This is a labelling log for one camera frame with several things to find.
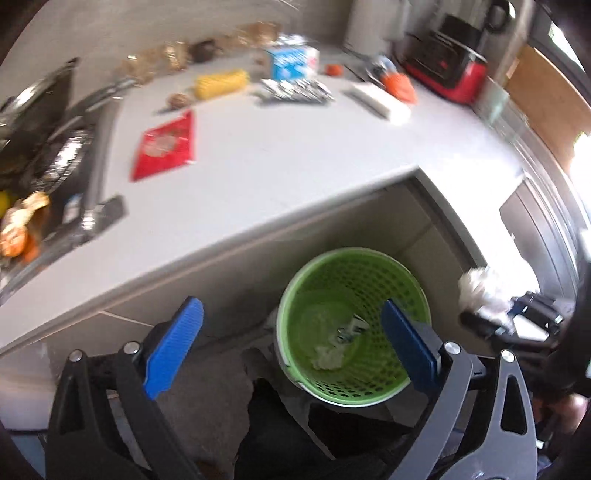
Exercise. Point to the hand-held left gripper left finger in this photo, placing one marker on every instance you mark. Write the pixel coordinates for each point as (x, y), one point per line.
(173, 346)

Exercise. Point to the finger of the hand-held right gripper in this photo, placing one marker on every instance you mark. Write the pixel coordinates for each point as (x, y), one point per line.
(524, 304)
(482, 324)

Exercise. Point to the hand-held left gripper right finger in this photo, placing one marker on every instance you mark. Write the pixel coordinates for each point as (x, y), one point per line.
(411, 346)

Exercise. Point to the white tissue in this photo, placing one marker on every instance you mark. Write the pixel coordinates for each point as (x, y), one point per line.
(480, 290)

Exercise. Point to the green perforated plastic basket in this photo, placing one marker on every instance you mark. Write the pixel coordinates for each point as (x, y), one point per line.
(323, 286)

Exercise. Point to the orange foam fruit net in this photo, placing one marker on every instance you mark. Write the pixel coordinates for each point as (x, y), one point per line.
(399, 85)

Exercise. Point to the small orange peel piece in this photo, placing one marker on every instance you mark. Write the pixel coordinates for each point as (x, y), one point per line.
(332, 69)

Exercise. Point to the person's right hand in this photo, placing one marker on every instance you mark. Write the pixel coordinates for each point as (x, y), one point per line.
(565, 410)

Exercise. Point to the steel kitchen sink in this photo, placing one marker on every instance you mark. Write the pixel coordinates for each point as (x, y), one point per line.
(535, 230)

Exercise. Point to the crumpled tissue in basket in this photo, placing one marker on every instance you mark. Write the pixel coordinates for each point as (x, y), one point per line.
(328, 357)

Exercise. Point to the person's dark pants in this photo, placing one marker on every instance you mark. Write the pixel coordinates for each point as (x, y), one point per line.
(277, 429)

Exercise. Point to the clear glass container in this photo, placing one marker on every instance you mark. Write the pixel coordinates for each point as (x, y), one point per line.
(517, 124)

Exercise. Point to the pile of orange peels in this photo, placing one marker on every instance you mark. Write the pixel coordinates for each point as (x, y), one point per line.
(18, 226)

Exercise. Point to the red snack packet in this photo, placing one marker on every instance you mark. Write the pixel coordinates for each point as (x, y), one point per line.
(164, 145)

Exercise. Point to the brown board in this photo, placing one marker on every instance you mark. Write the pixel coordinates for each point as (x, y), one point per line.
(540, 97)

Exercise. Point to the white flat box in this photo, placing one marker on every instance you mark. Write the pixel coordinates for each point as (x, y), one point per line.
(381, 102)

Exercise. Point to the brown walnut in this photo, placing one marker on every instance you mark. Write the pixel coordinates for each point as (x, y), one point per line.
(180, 99)

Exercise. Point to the red and black blender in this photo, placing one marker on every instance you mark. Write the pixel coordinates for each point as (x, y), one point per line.
(443, 69)

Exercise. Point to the yellow corn cob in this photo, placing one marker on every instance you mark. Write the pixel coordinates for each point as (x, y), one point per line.
(221, 83)

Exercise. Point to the black wok with lid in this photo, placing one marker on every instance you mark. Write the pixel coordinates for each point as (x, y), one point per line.
(39, 110)

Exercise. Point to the silver foil wrapper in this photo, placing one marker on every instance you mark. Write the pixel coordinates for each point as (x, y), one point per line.
(295, 90)

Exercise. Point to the amber glass cup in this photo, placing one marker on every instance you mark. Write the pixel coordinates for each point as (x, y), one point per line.
(175, 55)
(258, 33)
(137, 65)

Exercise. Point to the dark round teapot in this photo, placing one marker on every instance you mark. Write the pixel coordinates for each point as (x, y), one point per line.
(205, 48)

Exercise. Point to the blue and white carton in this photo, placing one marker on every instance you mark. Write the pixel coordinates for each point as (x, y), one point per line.
(293, 60)

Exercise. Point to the white electric kettle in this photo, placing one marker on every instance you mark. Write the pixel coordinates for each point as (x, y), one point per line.
(371, 23)

